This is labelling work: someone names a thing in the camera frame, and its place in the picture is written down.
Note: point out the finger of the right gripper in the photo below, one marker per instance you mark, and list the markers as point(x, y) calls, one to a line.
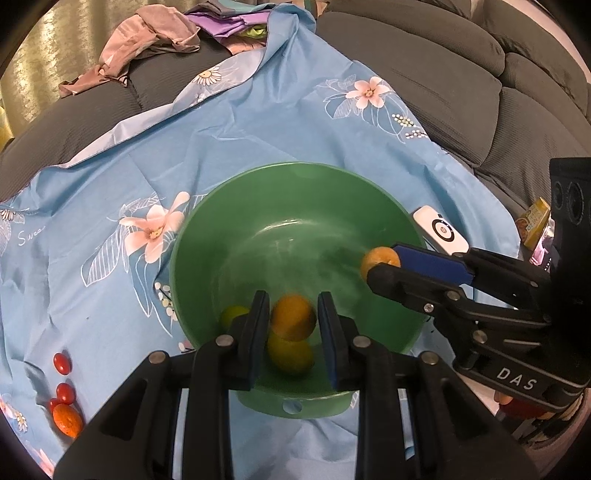
point(450, 303)
point(466, 269)

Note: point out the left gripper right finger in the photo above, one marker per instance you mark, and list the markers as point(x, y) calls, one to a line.
point(417, 418)

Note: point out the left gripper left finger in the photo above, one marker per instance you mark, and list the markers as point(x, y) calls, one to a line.
point(132, 435)

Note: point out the tan longan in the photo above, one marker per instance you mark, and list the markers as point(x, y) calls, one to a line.
point(377, 256)
point(293, 318)

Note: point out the orange tangerine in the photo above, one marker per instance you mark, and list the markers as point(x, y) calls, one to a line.
point(67, 420)

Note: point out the red cherry tomato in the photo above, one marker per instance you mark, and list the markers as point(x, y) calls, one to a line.
point(65, 393)
point(62, 364)

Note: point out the small green lime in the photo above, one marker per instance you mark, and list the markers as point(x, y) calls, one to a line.
point(229, 314)

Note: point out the red cherry tomato hidden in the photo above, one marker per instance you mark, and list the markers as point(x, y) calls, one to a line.
point(53, 402)

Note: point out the yellow-green lemon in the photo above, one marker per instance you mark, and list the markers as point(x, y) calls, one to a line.
point(294, 358)

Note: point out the yellow snack box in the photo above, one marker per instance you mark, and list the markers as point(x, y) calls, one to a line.
point(532, 222)

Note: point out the white remote device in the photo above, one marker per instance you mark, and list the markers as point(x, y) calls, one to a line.
point(439, 232)

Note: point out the grey sofa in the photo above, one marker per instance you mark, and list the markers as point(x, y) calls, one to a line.
point(503, 96)

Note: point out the green plastic bowl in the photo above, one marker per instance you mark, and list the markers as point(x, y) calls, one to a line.
point(290, 229)

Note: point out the purple folded clothes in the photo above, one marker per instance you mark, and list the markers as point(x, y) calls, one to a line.
point(238, 28)

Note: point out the pink clothes pile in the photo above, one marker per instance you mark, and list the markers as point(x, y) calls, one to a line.
point(152, 30)

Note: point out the gold patterned curtain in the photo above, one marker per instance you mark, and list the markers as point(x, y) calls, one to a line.
point(64, 43)

